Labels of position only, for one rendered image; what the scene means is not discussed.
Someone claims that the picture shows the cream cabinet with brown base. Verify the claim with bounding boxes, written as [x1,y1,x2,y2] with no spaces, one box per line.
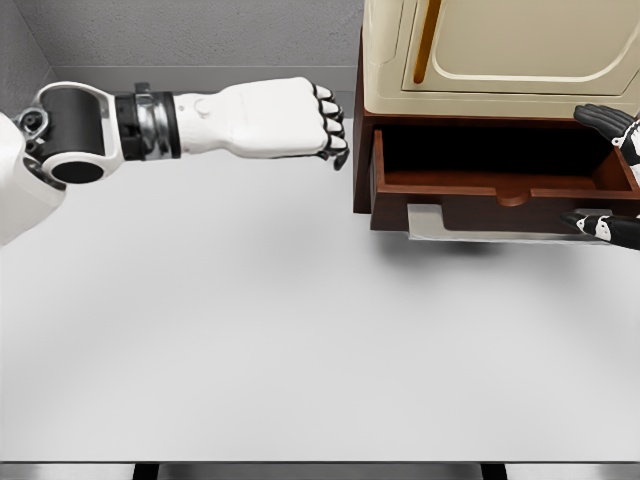
[351,0,640,216]

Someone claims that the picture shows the cream cabinet door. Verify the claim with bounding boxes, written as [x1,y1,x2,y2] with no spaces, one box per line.
[401,0,640,98]

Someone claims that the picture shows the golden bar door handle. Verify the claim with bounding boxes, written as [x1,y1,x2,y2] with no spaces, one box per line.
[412,0,443,85]

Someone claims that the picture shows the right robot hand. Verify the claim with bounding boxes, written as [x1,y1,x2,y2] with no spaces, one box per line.
[558,103,640,249]

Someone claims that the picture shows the brown wooden drawer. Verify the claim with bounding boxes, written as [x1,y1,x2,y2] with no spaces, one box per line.
[369,126,640,235]

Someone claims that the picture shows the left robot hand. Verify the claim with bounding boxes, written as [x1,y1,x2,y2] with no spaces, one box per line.
[227,76,351,172]

